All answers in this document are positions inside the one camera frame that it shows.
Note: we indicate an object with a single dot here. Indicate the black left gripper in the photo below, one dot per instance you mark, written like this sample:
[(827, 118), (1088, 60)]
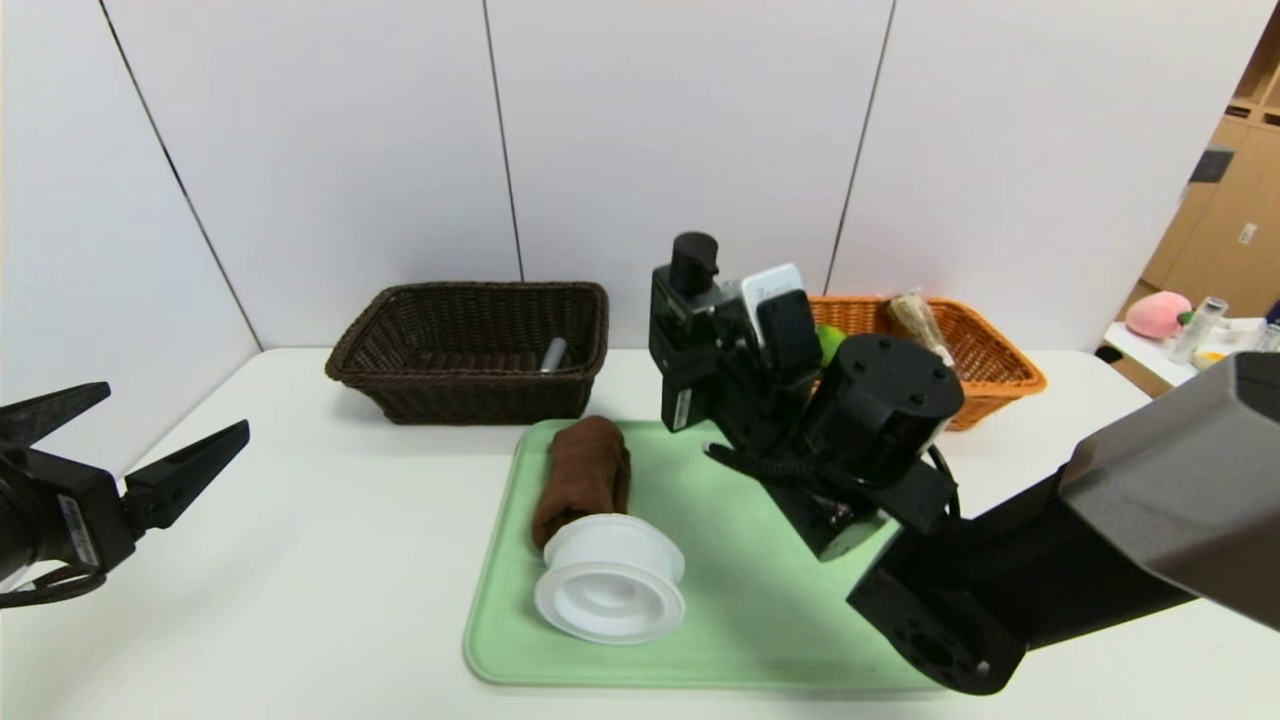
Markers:
[(82, 524)]

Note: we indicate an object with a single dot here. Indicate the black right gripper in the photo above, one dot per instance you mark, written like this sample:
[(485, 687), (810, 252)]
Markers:
[(681, 385)]

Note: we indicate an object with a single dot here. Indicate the black pump bottle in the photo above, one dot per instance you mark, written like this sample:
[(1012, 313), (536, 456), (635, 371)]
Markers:
[(693, 262)]

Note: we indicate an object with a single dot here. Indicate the green lime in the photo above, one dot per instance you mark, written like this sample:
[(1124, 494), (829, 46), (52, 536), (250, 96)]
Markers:
[(830, 342)]

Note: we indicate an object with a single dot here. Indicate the clear chocolate pack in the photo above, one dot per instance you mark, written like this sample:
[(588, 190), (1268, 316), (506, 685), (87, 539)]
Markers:
[(912, 315)]

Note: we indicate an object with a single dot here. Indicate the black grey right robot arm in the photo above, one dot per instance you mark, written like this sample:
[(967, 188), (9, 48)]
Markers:
[(1150, 500)]

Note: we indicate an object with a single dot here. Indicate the dark brown wicker basket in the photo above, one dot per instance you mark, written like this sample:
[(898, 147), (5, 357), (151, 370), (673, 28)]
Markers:
[(450, 340)]

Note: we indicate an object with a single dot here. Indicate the orange wicker basket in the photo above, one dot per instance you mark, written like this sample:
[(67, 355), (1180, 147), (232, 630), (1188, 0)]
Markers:
[(1000, 370)]

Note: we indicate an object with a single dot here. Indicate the rolled brown towel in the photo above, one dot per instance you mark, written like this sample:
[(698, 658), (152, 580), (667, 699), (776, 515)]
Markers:
[(585, 470)]

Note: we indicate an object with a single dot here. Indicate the white round plastic container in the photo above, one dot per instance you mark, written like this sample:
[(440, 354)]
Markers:
[(610, 590)]

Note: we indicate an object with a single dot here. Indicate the light green plastic tray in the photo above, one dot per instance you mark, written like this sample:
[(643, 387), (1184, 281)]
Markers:
[(740, 600)]

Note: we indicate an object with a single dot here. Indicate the white side table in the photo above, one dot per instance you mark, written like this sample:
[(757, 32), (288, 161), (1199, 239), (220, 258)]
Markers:
[(1150, 360)]

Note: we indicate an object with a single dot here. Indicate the pink peach plush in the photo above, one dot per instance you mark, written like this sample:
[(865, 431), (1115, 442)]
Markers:
[(1158, 315)]

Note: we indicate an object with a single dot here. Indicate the tall clear plastic bottle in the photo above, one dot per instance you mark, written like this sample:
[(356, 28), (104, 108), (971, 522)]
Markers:
[(1195, 335)]

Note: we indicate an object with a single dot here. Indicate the light wooden cabinet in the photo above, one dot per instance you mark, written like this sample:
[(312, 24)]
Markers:
[(1235, 240)]

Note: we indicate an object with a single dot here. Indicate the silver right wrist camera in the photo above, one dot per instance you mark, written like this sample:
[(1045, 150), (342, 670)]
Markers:
[(775, 285)]

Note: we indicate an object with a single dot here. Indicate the grey wall mounted box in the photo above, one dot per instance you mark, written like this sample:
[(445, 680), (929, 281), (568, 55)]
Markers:
[(1210, 166)]

